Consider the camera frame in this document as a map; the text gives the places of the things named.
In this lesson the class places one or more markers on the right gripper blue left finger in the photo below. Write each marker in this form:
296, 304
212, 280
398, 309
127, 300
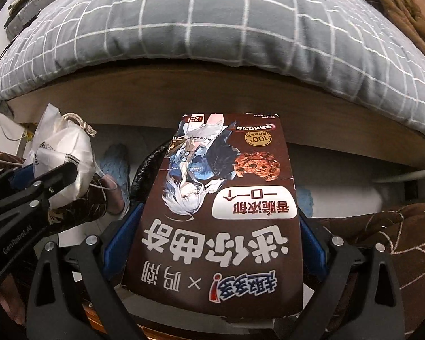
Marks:
118, 239

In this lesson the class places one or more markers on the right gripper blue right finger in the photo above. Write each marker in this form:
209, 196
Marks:
315, 250

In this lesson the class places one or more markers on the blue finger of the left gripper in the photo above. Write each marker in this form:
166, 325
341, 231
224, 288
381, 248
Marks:
54, 181
22, 177

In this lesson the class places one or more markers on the white drawstring pouch bag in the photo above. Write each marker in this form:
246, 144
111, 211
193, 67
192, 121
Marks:
59, 139

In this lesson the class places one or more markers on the brown cookie box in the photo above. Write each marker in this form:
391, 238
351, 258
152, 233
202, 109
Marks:
220, 232

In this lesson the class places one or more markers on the black lined trash bin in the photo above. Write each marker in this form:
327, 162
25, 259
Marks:
145, 176

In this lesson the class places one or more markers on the person's left hand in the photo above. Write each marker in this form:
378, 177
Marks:
11, 301

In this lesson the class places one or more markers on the blue slipper right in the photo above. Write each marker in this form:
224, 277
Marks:
305, 201

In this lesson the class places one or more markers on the blue slipper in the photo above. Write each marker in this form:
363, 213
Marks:
305, 201
115, 179

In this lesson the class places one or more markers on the blue slipper left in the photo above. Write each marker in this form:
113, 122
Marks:
115, 179

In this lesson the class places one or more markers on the brown patterned right trouser leg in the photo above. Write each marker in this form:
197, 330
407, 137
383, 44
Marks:
401, 230

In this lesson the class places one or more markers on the grey checked bed sheet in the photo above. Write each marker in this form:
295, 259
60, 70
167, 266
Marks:
347, 47

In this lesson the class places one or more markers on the wooden bed frame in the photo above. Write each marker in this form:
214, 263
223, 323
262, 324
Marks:
156, 93

